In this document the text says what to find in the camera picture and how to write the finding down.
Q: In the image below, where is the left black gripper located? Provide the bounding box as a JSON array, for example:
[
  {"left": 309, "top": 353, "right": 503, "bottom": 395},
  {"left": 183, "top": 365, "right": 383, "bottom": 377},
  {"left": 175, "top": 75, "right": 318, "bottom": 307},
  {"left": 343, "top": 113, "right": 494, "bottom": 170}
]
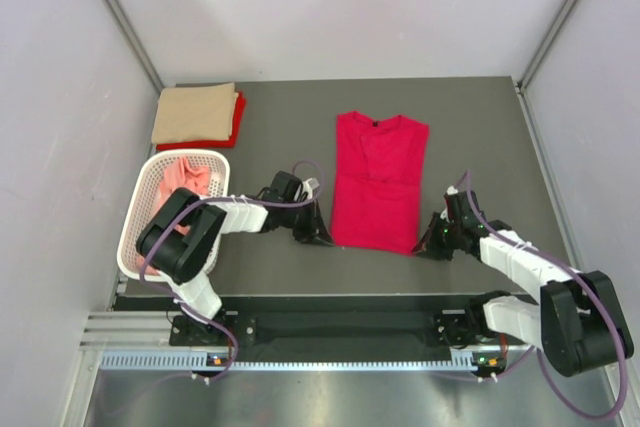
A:
[{"left": 281, "top": 197, "right": 334, "bottom": 246}]

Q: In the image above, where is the crimson t shirt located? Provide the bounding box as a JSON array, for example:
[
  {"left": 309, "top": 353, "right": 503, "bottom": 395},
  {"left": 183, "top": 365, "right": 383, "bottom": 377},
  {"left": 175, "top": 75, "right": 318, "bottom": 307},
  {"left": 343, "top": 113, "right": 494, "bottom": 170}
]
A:
[{"left": 330, "top": 111, "right": 430, "bottom": 255}]

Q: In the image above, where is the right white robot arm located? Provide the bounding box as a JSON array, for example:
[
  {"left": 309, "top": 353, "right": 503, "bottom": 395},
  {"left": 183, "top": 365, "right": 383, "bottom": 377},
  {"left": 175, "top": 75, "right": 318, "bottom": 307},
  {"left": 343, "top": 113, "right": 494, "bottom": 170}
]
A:
[{"left": 411, "top": 213, "right": 635, "bottom": 377}]

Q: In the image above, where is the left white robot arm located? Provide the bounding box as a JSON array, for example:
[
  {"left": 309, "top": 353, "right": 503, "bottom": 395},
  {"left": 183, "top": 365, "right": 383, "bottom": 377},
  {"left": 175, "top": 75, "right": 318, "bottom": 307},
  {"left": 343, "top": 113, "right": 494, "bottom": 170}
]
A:
[{"left": 136, "top": 179, "right": 334, "bottom": 344}]

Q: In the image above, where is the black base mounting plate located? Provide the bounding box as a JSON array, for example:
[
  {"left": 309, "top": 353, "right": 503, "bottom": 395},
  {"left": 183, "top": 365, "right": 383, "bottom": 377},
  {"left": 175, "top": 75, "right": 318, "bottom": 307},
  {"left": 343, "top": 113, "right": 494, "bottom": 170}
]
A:
[{"left": 169, "top": 294, "right": 499, "bottom": 363}]

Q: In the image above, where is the folded red t shirt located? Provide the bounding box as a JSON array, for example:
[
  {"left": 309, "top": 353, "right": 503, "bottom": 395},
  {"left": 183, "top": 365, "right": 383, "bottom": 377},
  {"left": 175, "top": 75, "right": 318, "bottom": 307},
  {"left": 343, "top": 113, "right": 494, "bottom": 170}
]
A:
[{"left": 156, "top": 92, "right": 247, "bottom": 152}]

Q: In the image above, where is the pink crumpled t shirt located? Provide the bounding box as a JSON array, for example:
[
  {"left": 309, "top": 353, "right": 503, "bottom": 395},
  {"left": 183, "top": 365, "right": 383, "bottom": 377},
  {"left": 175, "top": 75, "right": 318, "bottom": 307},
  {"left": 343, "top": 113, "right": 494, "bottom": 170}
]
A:
[{"left": 136, "top": 156, "right": 211, "bottom": 277}]

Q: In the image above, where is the folded beige t shirt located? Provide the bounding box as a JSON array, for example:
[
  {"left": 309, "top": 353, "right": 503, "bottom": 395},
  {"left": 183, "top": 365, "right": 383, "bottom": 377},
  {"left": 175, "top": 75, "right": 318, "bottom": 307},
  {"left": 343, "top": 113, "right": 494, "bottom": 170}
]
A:
[{"left": 151, "top": 83, "right": 237, "bottom": 144}]

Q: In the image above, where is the white plastic laundry basket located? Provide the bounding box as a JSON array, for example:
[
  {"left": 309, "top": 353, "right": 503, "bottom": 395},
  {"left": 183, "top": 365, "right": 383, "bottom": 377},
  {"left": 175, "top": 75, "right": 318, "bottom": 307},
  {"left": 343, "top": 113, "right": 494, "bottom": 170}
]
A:
[{"left": 116, "top": 149, "right": 231, "bottom": 280}]

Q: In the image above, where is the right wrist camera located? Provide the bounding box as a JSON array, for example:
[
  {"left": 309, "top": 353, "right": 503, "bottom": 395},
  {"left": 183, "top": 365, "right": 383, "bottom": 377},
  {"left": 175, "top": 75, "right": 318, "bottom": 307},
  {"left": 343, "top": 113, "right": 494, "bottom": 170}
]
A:
[{"left": 444, "top": 186, "right": 481, "bottom": 228}]

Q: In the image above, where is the grey slotted cable duct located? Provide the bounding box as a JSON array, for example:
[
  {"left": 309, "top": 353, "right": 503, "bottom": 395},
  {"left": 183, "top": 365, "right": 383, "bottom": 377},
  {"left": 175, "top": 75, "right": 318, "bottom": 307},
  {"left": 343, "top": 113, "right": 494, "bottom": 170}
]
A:
[{"left": 100, "top": 350, "right": 500, "bottom": 372}]

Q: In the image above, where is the right aluminium frame post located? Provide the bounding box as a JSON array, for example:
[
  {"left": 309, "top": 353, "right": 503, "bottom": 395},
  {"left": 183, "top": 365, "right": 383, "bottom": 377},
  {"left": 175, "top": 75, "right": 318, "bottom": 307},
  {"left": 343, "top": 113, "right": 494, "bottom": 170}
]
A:
[{"left": 515, "top": 0, "right": 581, "bottom": 96}]

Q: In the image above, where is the aluminium frame post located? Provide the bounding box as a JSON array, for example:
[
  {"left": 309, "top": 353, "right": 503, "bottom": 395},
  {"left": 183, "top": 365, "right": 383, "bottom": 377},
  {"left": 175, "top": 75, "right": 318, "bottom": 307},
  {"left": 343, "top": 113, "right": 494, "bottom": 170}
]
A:
[
  {"left": 102, "top": 0, "right": 164, "bottom": 94},
  {"left": 515, "top": 0, "right": 581, "bottom": 96}
]

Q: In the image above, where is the left aluminium frame post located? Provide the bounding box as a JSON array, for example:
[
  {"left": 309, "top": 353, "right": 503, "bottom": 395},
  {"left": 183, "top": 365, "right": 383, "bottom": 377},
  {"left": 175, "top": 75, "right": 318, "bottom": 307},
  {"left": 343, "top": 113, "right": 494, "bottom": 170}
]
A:
[{"left": 102, "top": 0, "right": 164, "bottom": 94}]

